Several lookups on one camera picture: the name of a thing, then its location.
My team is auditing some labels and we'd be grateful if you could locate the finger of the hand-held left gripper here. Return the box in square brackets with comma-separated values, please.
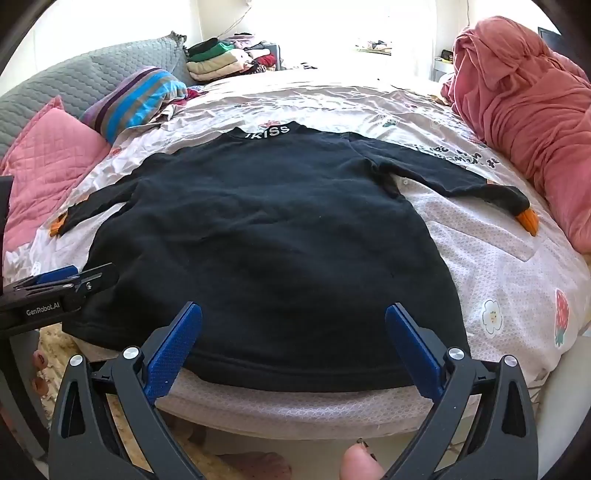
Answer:
[13, 265, 79, 292]
[64, 262, 120, 308]

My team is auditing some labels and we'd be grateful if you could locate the beige woven rug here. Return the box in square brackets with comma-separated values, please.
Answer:
[32, 323, 153, 462]

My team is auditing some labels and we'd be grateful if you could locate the grey quilted pillow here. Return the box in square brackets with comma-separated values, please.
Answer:
[0, 31, 190, 160]

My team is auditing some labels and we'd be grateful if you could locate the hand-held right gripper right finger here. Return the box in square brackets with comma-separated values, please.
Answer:
[384, 302, 540, 480]

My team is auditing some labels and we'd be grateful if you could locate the white side table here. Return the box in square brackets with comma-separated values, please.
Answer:
[433, 46, 459, 83]

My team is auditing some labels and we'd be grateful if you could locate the person's right hand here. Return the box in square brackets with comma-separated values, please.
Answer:
[339, 445, 386, 480]

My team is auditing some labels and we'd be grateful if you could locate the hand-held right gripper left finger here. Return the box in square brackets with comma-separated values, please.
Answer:
[47, 301, 206, 480]

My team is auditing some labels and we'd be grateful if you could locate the pink quilted pillow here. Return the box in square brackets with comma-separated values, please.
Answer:
[0, 99, 112, 252]

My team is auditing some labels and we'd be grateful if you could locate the pile of folded clothes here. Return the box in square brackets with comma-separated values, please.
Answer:
[185, 33, 283, 84]

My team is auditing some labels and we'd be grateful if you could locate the striped pillow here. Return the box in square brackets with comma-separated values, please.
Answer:
[81, 67, 188, 144]

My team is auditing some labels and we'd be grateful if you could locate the person's foot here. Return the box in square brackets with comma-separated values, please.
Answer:
[28, 350, 52, 394]

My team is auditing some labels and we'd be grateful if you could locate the clutter on window sill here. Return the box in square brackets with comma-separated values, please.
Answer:
[355, 41, 393, 57]

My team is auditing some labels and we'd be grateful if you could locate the printed strawberry bed sheet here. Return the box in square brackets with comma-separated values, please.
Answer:
[2, 69, 591, 439]

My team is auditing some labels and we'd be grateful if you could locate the black sweater with orange cuffs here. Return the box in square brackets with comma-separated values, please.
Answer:
[50, 121, 540, 393]

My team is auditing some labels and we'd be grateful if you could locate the pink bundled blanket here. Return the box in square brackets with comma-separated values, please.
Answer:
[441, 16, 591, 254]

